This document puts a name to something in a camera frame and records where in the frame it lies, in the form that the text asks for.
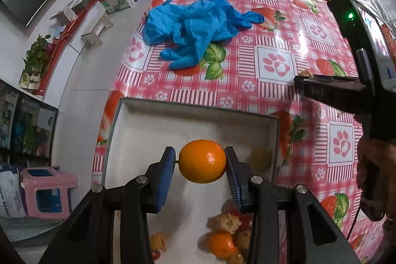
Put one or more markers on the glass front cabinet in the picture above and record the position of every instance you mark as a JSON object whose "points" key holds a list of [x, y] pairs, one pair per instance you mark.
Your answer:
{"points": [[27, 128]]}

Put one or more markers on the potted green plant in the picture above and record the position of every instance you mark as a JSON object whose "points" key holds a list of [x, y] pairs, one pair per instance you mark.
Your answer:
{"points": [[35, 63]]}

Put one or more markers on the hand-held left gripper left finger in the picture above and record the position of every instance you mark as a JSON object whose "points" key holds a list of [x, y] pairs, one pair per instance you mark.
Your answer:
{"points": [[168, 180]]}

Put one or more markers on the green and white carton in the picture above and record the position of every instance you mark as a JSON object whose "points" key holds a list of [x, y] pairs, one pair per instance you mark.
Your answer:
{"points": [[117, 4]]}

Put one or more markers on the white cardboard insert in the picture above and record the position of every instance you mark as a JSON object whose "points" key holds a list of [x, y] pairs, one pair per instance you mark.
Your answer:
{"points": [[63, 15], [96, 30]]}

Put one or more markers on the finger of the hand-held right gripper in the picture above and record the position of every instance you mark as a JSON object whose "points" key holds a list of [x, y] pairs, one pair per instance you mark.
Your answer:
{"points": [[365, 66], [324, 90]]}

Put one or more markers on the pink plastic stool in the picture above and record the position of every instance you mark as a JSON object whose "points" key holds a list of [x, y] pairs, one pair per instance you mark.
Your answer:
{"points": [[46, 177]]}

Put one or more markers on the pile of blue rubber gloves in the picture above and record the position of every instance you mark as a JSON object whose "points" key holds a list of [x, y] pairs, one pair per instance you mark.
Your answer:
{"points": [[191, 26]]}

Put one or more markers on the white printed sack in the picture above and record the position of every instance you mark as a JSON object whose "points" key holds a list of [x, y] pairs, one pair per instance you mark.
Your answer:
{"points": [[10, 193]]}

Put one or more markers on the cracked pale walnut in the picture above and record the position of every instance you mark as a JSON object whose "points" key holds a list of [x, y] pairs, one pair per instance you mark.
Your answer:
{"points": [[157, 242], [227, 222]]}

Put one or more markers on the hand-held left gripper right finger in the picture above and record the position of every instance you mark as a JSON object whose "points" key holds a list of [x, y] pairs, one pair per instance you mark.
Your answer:
{"points": [[235, 183]]}

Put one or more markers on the walnut shell fragment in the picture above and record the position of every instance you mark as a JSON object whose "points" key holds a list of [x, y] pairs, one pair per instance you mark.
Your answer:
{"points": [[340, 113]]}

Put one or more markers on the person's right hand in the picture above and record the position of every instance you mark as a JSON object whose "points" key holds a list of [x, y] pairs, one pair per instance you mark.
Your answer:
{"points": [[374, 158]]}

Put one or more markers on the strawberry print plaid tablecloth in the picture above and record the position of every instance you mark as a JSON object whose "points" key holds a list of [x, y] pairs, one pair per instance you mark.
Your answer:
{"points": [[278, 35]]}

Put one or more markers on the red runner cloth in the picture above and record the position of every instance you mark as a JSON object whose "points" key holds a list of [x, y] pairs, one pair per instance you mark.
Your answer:
{"points": [[62, 47]]}

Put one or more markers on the white cardboard tray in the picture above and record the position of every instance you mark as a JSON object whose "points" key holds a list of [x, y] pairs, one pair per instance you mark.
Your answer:
{"points": [[148, 134]]}

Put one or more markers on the tangerine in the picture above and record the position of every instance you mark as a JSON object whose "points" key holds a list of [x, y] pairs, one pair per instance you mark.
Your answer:
{"points": [[222, 244], [202, 161]]}

